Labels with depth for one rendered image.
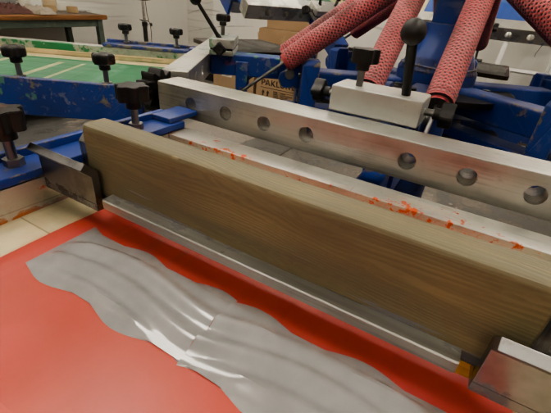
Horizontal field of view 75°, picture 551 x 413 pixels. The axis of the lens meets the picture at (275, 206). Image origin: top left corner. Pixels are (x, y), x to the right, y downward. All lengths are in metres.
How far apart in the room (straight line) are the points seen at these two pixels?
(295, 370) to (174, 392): 0.08
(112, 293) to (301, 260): 0.16
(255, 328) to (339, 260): 0.08
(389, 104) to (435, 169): 0.11
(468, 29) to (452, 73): 0.10
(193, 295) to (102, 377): 0.09
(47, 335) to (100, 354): 0.04
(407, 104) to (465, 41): 0.27
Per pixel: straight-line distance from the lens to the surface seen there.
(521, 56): 4.36
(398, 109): 0.51
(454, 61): 0.72
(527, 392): 0.27
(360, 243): 0.24
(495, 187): 0.47
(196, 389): 0.26
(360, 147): 0.48
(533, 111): 0.92
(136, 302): 0.31
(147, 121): 0.57
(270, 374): 0.26
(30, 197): 0.46
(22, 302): 0.35
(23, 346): 0.32
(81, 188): 0.40
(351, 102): 0.52
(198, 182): 0.29
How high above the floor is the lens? 1.18
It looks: 30 degrees down
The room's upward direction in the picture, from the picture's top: 5 degrees clockwise
